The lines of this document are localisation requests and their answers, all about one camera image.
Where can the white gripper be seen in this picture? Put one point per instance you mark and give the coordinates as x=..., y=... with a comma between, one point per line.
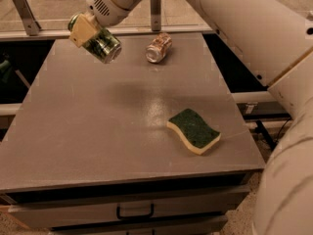
x=109, y=8

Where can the green soda can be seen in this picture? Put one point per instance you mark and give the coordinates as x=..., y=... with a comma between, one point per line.
x=103, y=46

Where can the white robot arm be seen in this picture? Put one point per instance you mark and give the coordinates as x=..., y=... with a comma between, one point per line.
x=275, y=44

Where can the brown soda can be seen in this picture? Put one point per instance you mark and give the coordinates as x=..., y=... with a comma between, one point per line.
x=158, y=48

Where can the grey drawer cabinet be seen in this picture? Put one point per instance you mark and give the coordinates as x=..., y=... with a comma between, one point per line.
x=91, y=136

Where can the green and yellow sponge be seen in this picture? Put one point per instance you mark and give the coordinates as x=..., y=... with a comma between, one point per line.
x=194, y=132

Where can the black stand leg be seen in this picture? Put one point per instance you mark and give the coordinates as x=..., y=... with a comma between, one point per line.
x=260, y=128

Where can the left metal railing bracket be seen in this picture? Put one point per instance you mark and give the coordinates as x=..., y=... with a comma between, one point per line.
x=30, y=24

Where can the metal railing bracket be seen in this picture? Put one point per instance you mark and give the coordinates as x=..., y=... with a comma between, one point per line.
x=30, y=24
x=155, y=15

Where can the middle metal railing bracket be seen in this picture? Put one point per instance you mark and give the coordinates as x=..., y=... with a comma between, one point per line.
x=155, y=15

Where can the black upper drawer handle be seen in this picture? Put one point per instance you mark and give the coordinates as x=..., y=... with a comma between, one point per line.
x=140, y=212

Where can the black drawer handle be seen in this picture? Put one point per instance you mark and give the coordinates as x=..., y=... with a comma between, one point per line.
x=140, y=212
x=141, y=232

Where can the black lower drawer handle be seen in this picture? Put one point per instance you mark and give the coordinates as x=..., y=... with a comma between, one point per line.
x=141, y=232

